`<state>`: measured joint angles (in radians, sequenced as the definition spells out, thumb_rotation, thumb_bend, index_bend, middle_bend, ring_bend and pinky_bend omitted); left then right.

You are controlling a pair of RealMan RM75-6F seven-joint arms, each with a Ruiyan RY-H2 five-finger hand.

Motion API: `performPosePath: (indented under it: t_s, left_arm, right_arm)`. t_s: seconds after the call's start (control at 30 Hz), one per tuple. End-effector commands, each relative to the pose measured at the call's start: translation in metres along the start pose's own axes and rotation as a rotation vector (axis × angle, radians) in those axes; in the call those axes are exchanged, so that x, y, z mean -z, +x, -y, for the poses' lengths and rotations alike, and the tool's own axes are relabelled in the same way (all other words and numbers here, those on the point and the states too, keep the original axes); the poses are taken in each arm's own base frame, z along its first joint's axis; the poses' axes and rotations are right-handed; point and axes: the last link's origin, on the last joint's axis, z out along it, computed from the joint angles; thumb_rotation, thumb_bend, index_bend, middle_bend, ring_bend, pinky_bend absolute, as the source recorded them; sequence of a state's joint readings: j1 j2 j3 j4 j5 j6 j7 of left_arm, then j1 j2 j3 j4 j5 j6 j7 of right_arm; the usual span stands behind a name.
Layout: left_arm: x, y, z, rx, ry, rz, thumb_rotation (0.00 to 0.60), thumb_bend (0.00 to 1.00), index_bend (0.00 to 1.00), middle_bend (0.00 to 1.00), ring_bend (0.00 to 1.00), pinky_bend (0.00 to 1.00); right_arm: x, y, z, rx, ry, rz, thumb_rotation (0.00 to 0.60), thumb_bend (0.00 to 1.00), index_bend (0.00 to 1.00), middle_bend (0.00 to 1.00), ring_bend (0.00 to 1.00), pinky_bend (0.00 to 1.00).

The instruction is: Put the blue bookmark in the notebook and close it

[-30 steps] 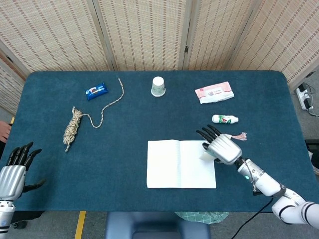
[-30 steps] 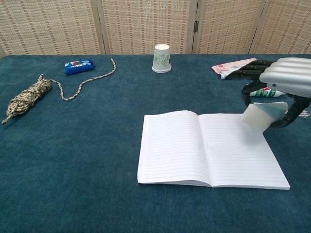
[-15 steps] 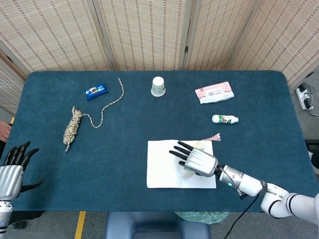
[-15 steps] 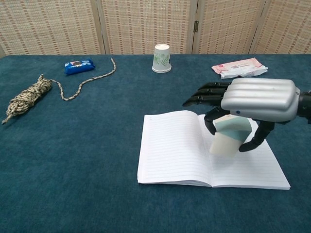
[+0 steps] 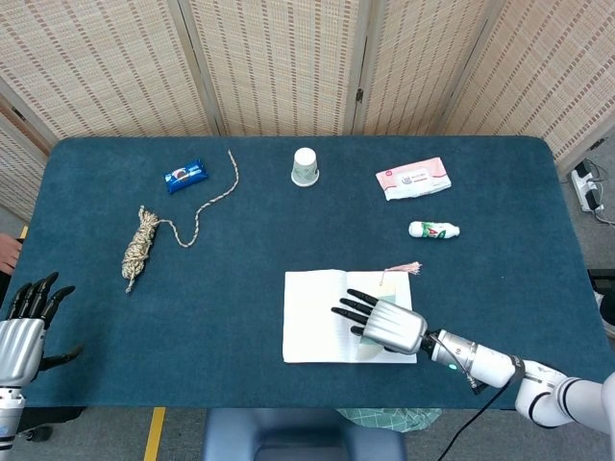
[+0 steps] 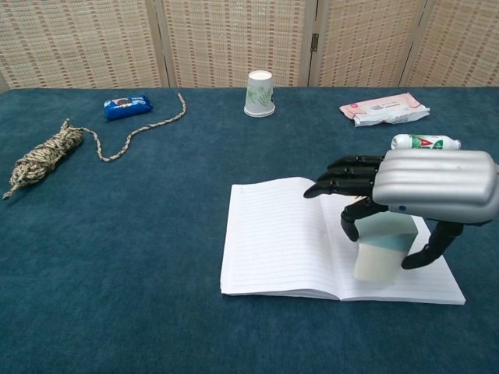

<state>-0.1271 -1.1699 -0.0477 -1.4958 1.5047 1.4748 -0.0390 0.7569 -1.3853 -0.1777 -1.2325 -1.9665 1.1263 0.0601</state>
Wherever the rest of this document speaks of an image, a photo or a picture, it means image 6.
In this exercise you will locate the blue cookie packet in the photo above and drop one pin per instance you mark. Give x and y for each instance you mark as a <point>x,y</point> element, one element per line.
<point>126,107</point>

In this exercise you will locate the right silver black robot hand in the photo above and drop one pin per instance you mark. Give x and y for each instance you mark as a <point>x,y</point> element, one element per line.
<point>432,179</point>

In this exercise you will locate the white green plastic bottle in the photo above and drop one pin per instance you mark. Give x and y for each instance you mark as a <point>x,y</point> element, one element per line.
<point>423,142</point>

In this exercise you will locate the white lined notebook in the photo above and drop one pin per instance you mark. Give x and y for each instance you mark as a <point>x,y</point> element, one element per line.
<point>280,241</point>

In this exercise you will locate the pink wet wipes pack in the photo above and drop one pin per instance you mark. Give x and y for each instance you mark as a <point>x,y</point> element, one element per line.
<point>382,108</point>

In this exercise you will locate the woven folding screen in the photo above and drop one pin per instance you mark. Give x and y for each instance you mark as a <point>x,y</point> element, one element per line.
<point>234,39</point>

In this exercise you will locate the white leaf-print paper cup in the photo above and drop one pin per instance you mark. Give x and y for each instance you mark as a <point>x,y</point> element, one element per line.
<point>259,97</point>

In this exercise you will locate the light blue cream bookmark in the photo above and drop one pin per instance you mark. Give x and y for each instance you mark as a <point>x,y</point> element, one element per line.
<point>374,261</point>

